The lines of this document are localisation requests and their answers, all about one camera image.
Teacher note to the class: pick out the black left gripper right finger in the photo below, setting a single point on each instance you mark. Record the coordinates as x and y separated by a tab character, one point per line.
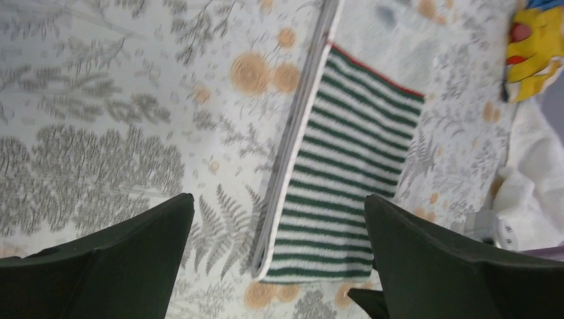
427	271

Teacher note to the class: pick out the blue yellow cartoon towel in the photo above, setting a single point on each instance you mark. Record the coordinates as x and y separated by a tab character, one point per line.
534	54

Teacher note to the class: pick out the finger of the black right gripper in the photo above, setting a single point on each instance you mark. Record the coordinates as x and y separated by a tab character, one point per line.
371	301

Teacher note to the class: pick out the green white striped towel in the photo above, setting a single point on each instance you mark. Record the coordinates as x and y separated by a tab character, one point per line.
350	140

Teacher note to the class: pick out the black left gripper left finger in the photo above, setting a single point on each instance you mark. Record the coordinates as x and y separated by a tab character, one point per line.
127	270

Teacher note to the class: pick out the floral patterned table mat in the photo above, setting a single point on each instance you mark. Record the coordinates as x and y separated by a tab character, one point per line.
109	108

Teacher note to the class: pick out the white fluffy towel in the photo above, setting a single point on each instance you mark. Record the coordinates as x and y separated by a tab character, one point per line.
529	201

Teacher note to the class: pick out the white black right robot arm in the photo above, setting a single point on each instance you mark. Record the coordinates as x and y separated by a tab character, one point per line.
483	226

